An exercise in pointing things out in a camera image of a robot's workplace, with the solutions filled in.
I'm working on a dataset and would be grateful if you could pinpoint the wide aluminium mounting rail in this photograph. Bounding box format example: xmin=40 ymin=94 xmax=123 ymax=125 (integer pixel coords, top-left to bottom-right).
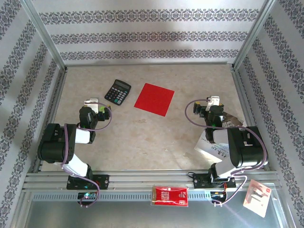
xmin=22 ymin=170 xmax=282 ymax=193

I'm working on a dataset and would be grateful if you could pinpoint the black desk calculator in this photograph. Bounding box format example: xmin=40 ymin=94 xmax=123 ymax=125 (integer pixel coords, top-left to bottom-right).
xmin=104 ymin=79 xmax=132 ymax=106

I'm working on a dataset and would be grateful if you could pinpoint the red square paper sheet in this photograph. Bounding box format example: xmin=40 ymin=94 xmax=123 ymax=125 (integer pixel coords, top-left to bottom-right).
xmin=133 ymin=82 xmax=175 ymax=117

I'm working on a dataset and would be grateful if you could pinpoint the aluminium frame post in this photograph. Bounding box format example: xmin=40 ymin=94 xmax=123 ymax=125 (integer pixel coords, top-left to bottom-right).
xmin=231 ymin=0 xmax=278 ymax=72
xmin=20 ymin=0 xmax=68 ymax=72

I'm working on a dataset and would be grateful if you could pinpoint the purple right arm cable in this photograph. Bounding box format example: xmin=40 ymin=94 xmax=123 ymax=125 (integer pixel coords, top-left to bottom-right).
xmin=185 ymin=99 xmax=267 ymax=207

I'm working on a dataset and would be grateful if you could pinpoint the thin aluminium frame rail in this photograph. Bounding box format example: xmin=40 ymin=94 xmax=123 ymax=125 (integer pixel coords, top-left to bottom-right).
xmin=64 ymin=61 xmax=236 ymax=67

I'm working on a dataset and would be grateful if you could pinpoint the white booklet with food photo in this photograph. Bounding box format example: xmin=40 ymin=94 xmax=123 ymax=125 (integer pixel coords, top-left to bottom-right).
xmin=194 ymin=111 xmax=245 ymax=165

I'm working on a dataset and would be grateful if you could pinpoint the pink blister pack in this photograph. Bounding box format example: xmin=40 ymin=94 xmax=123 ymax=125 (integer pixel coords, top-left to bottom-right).
xmin=242 ymin=179 xmax=272 ymax=218

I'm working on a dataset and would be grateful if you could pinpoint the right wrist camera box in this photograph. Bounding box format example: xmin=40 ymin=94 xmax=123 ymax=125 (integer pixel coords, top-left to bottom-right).
xmin=206 ymin=95 xmax=221 ymax=107

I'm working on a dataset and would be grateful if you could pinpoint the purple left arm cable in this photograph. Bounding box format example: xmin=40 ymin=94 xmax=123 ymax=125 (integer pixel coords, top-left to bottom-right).
xmin=61 ymin=103 xmax=113 ymax=209

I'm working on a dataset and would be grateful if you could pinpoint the grey slotted cable duct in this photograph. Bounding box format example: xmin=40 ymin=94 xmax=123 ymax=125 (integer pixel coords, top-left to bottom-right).
xmin=32 ymin=192 xmax=245 ymax=202

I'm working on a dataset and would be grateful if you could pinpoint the small controller circuit board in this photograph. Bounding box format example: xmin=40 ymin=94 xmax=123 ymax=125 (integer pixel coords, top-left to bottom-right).
xmin=77 ymin=191 xmax=98 ymax=203
xmin=210 ymin=190 xmax=228 ymax=203

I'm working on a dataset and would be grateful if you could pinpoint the aluminium side rail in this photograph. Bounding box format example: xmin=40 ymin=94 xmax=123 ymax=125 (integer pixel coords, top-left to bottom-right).
xmin=230 ymin=67 xmax=271 ymax=171
xmin=32 ymin=67 xmax=69 ymax=173

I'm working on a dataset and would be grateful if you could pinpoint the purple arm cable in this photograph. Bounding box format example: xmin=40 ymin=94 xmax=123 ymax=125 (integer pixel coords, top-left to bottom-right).
xmin=185 ymin=99 xmax=267 ymax=207
xmin=61 ymin=103 xmax=113 ymax=209

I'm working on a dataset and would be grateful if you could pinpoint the red packaged card pack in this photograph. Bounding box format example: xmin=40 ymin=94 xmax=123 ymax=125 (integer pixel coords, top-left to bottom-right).
xmin=151 ymin=185 xmax=190 ymax=208

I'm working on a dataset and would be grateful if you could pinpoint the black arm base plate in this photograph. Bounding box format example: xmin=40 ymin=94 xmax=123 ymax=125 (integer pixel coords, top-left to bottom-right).
xmin=192 ymin=173 xmax=237 ymax=190
xmin=66 ymin=174 xmax=110 ymax=190

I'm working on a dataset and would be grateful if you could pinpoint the grey sheet metal tray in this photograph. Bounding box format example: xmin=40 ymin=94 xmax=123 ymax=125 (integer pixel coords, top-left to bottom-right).
xmin=22 ymin=200 xmax=285 ymax=228

